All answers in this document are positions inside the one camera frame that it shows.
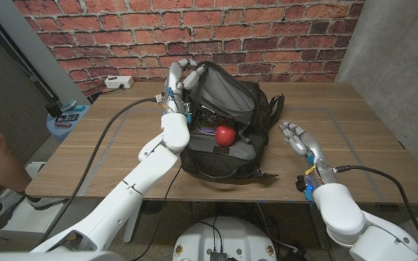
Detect black backpack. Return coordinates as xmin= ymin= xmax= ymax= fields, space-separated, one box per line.
xmin=178 ymin=60 xmax=286 ymax=183

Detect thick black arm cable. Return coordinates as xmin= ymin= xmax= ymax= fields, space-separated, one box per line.
xmin=335 ymin=165 xmax=418 ymax=252
xmin=38 ymin=96 xmax=158 ymax=242

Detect white power strip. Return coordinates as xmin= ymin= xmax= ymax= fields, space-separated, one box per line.
xmin=104 ymin=75 xmax=135 ymax=89

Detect thin black left wrist cable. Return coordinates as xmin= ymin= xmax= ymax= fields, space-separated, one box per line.
xmin=131 ymin=165 xmax=183 ymax=261

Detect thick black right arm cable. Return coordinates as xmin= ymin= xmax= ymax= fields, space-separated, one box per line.
xmin=335 ymin=165 xmax=418 ymax=252

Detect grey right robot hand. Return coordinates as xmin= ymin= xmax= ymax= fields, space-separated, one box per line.
xmin=277 ymin=121 xmax=340 ymax=189

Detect black cup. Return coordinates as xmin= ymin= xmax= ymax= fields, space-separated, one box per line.
xmin=45 ymin=102 xmax=63 ymax=117

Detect red brick printed backdrop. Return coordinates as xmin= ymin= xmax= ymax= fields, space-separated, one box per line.
xmin=12 ymin=0 xmax=366 ymax=97

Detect white USB cable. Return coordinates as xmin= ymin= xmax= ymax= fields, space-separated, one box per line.
xmin=193 ymin=121 xmax=219 ymax=137

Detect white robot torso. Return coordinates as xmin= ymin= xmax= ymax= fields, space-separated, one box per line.
xmin=172 ymin=216 xmax=278 ymax=261

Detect grey teal small device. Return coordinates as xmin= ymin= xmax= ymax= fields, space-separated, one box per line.
xmin=60 ymin=99 xmax=78 ymax=112

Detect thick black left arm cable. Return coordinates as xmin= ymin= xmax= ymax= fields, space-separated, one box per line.
xmin=38 ymin=96 xmax=158 ymax=242

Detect black door rail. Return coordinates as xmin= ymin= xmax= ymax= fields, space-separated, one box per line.
xmin=0 ymin=3 xmax=60 ymax=106

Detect red apple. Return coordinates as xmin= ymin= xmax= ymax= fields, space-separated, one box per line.
xmin=215 ymin=125 xmax=237 ymax=147

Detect purple colourful package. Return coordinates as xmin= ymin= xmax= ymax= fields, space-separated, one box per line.
xmin=200 ymin=110 xmax=231 ymax=133

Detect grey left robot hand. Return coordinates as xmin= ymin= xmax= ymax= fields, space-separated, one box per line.
xmin=155 ymin=58 xmax=207 ymax=116

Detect light blue round stool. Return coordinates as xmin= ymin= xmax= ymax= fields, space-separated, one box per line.
xmin=45 ymin=104 xmax=92 ymax=143

